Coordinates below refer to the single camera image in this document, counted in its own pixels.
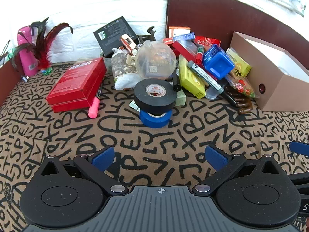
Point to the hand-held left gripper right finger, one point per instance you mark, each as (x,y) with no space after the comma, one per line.
(216,158)

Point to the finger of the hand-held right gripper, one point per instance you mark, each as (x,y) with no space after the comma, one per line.
(301,177)
(300,148)

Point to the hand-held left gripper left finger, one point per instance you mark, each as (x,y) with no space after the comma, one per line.
(103,158)

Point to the blue tape roll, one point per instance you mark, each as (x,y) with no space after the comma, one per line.
(154,122)

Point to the brown cardboard box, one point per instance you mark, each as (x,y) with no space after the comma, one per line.
(272,89)

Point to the blue tissue pack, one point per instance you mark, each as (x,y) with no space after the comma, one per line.
(217,64)

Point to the red snack packet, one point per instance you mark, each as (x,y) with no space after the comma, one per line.
(208,41)

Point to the letter printed blanket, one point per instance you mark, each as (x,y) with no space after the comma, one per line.
(144,135)

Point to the pink highlighter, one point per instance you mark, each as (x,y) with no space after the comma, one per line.
(93,108)

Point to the brown wooden massager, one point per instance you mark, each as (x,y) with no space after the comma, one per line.
(241,104)

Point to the translucent plastic case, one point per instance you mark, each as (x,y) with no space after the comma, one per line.
(212,93)

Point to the pale green small box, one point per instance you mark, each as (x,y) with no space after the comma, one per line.
(181,99)

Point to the black tape roll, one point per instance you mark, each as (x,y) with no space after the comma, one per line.
(142,99)

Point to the clear candy bag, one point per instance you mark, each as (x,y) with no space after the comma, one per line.
(243,88)

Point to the red flat box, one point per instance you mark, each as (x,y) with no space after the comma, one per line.
(77,82)

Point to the yellow green box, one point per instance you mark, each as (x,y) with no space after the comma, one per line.
(190,79)

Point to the black marker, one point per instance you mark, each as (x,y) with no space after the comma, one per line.
(177,84)

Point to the grey marker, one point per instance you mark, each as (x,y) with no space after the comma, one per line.
(205,75)

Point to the clear bag of mixed nuts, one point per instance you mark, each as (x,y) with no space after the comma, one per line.
(120,67)

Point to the yellow tea packet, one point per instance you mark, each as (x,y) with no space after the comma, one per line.
(241,66)

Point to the red glue stick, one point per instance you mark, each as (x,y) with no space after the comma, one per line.
(199,58)

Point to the clear plastic sphere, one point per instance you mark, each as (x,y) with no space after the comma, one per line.
(154,60)

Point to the small black connector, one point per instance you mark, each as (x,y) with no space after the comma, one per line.
(26,78)

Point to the long red box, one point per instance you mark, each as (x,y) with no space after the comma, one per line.
(181,48)

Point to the orange white hair claw clip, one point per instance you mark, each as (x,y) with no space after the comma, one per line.
(128,44)

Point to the red black feather shuttlecock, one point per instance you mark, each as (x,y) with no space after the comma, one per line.
(44,53)

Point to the black box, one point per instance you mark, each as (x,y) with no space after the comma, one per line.
(113,33)

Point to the blue strip box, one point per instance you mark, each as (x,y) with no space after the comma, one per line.
(184,36)

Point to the small red packet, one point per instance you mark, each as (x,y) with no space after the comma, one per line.
(168,41)

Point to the pink bottle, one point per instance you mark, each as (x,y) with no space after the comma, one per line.
(26,55)

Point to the orange white box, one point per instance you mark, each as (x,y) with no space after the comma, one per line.
(178,31)

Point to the black metal tool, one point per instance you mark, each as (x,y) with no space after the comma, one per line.
(151,32)

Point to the dark red headboard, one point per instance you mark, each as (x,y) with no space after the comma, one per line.
(205,12)

